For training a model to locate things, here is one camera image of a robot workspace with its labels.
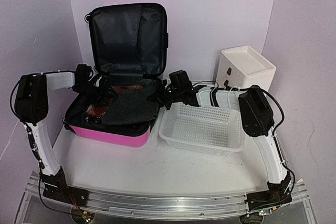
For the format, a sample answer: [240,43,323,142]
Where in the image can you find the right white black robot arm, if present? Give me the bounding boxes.
[155,80,295,215]

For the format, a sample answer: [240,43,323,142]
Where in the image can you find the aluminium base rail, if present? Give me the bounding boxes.
[25,171,312,219]

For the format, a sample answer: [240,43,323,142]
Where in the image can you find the white three-drawer storage cabinet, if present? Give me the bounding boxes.
[216,46,276,91]

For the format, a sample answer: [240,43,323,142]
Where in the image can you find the plaid garment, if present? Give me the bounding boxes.
[86,84,143,118]

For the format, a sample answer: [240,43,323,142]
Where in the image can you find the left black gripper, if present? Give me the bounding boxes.
[72,82,119,107]

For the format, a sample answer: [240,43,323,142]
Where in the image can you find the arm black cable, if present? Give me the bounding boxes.
[9,79,69,209]
[194,81,297,190]

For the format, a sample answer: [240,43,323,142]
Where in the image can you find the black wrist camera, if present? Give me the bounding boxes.
[75,64,93,81]
[169,70,192,91]

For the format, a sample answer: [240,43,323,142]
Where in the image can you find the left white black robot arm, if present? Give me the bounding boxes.
[10,65,113,207]

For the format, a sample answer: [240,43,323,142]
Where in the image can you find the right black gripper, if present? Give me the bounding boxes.
[146,83,182,110]

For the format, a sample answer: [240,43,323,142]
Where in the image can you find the white perforated plastic basket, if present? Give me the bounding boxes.
[159,103,245,156]

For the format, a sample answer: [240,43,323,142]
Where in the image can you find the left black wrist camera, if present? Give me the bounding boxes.
[75,64,93,81]

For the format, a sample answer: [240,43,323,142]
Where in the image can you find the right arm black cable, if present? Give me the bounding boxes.
[194,81,297,190]

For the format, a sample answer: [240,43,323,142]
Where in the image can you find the grey dotted garment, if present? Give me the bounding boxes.
[102,86,159,126]

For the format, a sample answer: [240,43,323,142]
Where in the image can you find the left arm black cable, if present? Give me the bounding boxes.
[9,79,69,209]

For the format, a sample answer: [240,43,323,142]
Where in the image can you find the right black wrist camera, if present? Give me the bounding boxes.
[169,70,192,91]

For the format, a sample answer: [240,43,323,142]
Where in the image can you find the pink cartoon child suitcase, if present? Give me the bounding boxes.
[64,3,168,147]

